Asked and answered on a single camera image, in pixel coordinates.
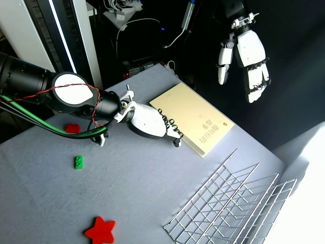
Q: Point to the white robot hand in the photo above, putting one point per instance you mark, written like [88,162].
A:
[250,50]
[147,122]

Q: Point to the beige hardcover book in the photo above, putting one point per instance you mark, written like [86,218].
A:
[188,114]

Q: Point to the black backdrop curtain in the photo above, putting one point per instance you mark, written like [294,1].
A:
[292,38]

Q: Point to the black box with red light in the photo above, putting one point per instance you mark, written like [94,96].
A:
[138,68]

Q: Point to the grey table cloth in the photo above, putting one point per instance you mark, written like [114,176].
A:
[139,190]

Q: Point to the grey power adapter bar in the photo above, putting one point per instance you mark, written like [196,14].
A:
[188,14]

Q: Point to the small red block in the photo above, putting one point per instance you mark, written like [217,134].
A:
[72,128]

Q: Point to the green toy brick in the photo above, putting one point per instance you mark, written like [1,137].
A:
[79,162]

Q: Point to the white tray of clutter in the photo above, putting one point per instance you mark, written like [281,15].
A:
[119,16]

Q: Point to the red star block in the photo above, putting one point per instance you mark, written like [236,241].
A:
[100,231]

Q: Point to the white backdrop cloth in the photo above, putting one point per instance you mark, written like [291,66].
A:
[312,190]

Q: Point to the white cabinet with black strip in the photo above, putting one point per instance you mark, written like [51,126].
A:
[23,30]

